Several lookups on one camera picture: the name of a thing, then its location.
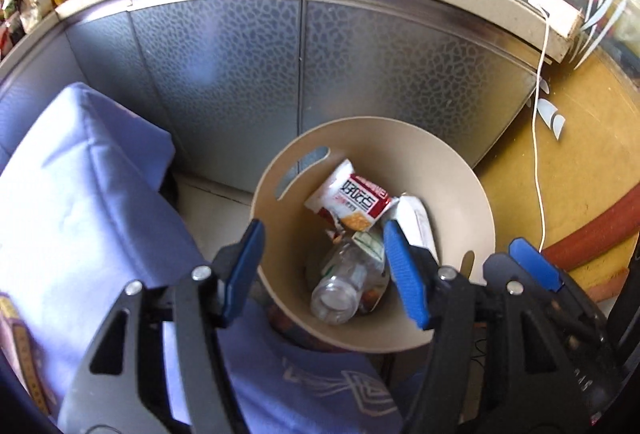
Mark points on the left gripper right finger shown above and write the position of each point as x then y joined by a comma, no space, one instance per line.
499,362

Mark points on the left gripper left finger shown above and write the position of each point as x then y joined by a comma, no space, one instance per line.
155,364

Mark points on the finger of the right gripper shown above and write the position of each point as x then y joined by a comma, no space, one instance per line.
551,288

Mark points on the red white snack wrapper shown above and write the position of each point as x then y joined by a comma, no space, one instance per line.
348,199

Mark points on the white tissue packet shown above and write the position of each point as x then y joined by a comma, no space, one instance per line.
411,215

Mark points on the clear plastic bottle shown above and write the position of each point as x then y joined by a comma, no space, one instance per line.
353,279

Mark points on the red yellow cardboard box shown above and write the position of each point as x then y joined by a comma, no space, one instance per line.
16,344

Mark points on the blue printed tablecloth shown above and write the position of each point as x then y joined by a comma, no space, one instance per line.
82,217

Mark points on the white plastic jug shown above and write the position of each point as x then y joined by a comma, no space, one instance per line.
33,12

